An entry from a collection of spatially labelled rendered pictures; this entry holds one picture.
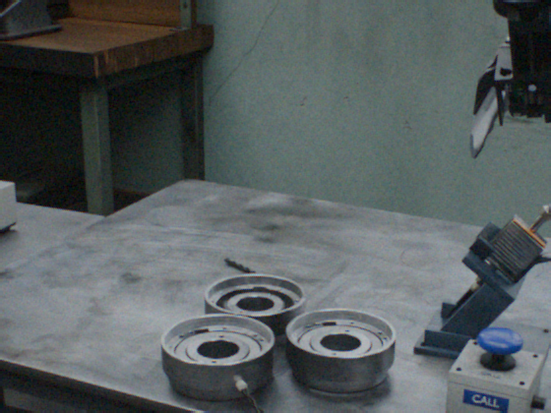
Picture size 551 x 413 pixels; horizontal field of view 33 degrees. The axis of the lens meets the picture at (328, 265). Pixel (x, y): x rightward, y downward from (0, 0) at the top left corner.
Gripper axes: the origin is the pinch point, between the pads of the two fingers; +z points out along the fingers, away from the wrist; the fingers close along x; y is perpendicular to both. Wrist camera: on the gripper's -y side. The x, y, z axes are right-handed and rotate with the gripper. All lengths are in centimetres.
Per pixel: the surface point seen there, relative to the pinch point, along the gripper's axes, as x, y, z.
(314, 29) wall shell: -71, -136, 58
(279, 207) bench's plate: -39.6, -16.3, 20.4
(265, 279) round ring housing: -29.5, 13.8, 5.2
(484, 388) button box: -4.0, 30.1, 2.6
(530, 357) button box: -0.5, 24.9, 4.4
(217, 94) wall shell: -104, -133, 75
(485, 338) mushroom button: -4.0, 26.5, 0.1
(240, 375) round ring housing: -25.1, 32.1, -1.0
